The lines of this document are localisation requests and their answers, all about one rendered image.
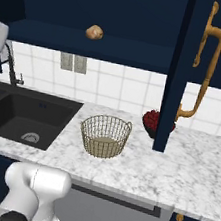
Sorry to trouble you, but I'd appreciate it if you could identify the navy open cabinet door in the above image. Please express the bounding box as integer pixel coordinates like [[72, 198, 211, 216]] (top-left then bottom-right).
[[152, 0, 202, 155]]

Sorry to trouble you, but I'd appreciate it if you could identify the red fruit pile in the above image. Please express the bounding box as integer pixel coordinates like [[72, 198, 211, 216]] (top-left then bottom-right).
[[141, 108, 179, 135]]

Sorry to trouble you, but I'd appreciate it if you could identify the black bowl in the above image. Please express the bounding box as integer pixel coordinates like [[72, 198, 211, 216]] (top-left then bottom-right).
[[139, 116, 178, 143]]

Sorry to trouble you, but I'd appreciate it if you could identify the black sink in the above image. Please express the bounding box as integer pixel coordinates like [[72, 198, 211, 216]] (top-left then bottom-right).
[[0, 81, 87, 157]]

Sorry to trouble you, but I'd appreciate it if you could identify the black tap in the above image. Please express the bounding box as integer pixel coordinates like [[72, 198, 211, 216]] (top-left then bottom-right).
[[0, 39, 31, 89]]

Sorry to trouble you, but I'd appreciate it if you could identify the grey dishwasher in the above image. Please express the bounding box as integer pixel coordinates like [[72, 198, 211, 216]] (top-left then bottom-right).
[[51, 174, 178, 221]]

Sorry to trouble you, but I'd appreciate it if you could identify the tan wire basket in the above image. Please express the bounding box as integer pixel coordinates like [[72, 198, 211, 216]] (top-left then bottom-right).
[[75, 110, 134, 163]]

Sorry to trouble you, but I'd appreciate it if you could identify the grey wall socket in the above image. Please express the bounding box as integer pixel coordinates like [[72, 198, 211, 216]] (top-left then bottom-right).
[[57, 51, 76, 73], [71, 54, 91, 75]]

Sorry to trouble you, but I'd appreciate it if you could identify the dark dishwasher handle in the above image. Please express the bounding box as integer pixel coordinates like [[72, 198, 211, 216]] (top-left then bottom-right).
[[67, 182, 165, 219]]

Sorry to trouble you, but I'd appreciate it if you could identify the long brass door handle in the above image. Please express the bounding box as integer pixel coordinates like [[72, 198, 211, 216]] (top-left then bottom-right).
[[174, 0, 221, 128]]

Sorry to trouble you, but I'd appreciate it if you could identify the navy wall cabinet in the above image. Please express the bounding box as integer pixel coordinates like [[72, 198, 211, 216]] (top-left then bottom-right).
[[0, 0, 189, 77]]

